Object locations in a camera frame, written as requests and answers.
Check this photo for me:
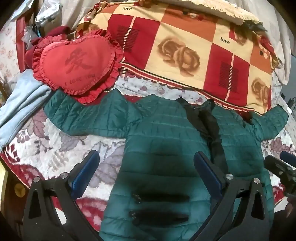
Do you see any black cable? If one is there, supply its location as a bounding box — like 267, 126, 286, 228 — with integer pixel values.
283, 93, 296, 109

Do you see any silver plastic bag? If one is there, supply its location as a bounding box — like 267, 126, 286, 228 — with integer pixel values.
35, 0, 63, 26

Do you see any red checkered rose quilt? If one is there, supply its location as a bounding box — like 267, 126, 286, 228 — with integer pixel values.
75, 2, 281, 115

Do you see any dark green puffer jacket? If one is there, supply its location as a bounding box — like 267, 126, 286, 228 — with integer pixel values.
43, 89, 289, 241

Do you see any dark grey cloth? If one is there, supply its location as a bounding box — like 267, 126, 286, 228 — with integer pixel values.
243, 20, 267, 32

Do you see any light blue cloth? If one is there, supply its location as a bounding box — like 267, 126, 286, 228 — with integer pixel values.
0, 69, 52, 151

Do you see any red heart-shaped ruffled pillow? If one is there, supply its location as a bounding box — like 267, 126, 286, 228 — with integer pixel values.
32, 30, 125, 104

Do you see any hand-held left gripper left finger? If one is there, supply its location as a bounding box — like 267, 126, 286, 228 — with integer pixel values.
23, 150, 100, 241

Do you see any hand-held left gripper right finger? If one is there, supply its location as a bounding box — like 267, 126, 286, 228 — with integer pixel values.
194, 151, 275, 241

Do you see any pale floral sheet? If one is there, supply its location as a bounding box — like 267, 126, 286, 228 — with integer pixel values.
0, 17, 23, 86

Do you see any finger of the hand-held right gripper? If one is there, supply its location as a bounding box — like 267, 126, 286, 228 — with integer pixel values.
264, 155, 296, 178
280, 150, 296, 163

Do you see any red white floral blanket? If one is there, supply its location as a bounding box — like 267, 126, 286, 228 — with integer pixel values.
0, 70, 296, 232

